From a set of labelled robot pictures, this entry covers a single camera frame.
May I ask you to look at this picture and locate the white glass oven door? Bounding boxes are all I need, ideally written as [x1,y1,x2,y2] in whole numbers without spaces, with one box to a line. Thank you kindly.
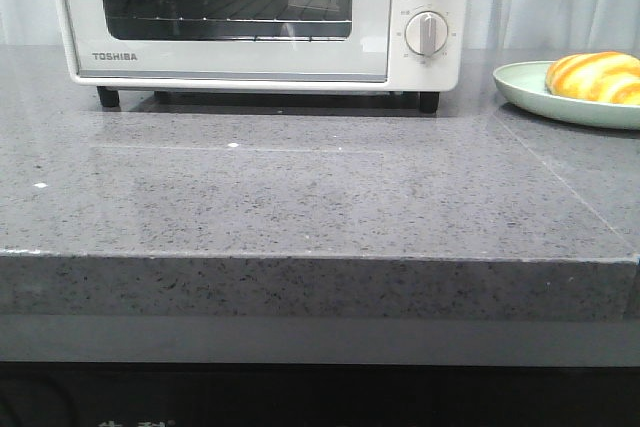
[60,0,391,82]

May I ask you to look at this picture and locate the light green plate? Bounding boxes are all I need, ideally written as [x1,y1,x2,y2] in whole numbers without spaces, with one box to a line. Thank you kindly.
[493,60,639,131]

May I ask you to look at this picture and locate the yellow croissant bread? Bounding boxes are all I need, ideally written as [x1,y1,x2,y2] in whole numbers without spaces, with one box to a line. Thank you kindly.
[545,51,639,106]

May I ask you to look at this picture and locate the metal wire oven rack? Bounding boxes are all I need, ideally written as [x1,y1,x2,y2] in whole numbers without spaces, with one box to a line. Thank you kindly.
[114,0,352,41]

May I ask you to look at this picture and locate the lower silver timer knob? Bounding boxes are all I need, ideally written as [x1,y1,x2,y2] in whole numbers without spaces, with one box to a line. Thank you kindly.
[404,11,448,57]

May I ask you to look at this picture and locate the white Toshiba toaster oven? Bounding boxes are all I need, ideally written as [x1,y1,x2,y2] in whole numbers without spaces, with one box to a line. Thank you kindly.
[55,0,468,113]

